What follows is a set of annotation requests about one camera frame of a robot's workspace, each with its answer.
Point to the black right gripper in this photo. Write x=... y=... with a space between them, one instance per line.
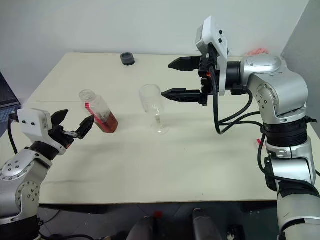
x=208 y=75

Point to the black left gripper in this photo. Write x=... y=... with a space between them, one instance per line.
x=60 y=136

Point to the clear plastic bottle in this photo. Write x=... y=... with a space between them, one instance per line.
x=101 y=113

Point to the clear wine glass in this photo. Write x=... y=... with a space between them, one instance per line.
x=151 y=100

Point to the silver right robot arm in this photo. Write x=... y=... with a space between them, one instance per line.
x=282 y=100

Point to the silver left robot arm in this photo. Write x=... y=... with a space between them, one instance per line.
x=20 y=180

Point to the grey laptop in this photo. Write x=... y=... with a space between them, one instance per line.
x=6 y=100

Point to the pink cloth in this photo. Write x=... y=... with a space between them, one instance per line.
x=257 y=52

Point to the dark rounded shape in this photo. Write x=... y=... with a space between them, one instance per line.
x=205 y=225
x=142 y=228

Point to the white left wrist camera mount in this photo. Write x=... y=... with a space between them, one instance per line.
x=32 y=121

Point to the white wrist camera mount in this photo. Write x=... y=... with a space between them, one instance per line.
x=215 y=32
x=32 y=121

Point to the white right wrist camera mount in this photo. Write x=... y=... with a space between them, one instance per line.
x=215 y=32

